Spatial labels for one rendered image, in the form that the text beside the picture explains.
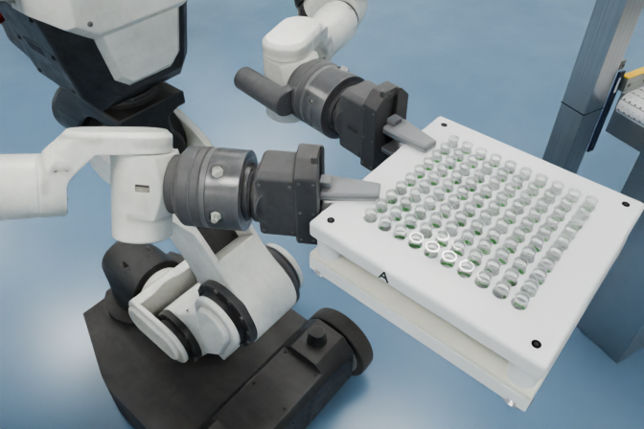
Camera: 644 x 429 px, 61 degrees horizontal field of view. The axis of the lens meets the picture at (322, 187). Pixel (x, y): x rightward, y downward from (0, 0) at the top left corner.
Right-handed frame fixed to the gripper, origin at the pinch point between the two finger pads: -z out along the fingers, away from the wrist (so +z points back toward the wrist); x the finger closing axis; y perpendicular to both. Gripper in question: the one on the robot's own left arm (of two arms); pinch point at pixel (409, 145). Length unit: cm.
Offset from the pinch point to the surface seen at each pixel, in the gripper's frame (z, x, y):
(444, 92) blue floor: 101, 100, -153
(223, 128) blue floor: 146, 99, -57
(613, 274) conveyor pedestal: -12, 75, -77
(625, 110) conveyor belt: -2, 24, -67
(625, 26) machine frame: 2, 6, -63
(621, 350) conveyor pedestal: -23, 96, -75
